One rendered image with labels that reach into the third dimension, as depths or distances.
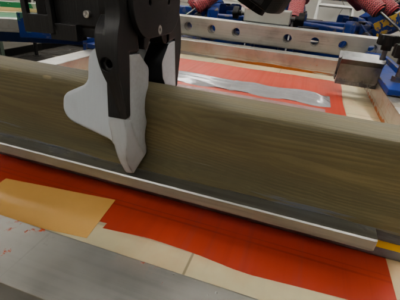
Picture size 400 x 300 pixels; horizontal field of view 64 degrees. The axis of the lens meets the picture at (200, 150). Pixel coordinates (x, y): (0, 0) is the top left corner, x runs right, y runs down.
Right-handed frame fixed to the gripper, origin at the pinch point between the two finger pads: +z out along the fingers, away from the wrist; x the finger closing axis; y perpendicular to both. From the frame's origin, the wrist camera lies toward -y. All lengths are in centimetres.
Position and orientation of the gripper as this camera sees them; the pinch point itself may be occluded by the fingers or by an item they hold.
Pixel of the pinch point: (151, 147)
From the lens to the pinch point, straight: 26.2
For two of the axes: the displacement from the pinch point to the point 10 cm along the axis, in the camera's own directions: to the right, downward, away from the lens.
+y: -9.5, -1.8, 2.6
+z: -0.5, 9.0, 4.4
